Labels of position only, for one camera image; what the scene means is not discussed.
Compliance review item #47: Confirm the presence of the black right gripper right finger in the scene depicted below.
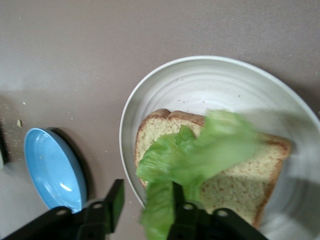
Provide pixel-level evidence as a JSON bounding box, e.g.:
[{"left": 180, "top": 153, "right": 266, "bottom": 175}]
[{"left": 166, "top": 181, "right": 270, "bottom": 240}]

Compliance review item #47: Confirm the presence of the green lettuce leaf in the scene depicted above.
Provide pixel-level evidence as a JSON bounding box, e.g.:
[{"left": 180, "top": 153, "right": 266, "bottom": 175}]
[{"left": 135, "top": 109, "right": 264, "bottom": 240}]

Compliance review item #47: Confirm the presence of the blue plate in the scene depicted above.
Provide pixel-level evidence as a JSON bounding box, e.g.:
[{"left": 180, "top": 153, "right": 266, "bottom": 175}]
[{"left": 23, "top": 127, "right": 88, "bottom": 215}]

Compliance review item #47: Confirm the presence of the beige plate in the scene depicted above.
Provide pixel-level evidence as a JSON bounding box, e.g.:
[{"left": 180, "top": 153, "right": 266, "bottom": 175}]
[{"left": 119, "top": 55, "right": 320, "bottom": 240}]

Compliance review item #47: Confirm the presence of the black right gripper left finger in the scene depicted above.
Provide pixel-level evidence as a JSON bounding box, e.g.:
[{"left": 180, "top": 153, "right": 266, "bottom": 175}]
[{"left": 0, "top": 178, "right": 125, "bottom": 240}]

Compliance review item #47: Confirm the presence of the toasted bread slice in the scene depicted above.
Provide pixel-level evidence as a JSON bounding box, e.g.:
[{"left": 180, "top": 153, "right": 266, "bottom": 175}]
[{"left": 134, "top": 108, "right": 293, "bottom": 230}]

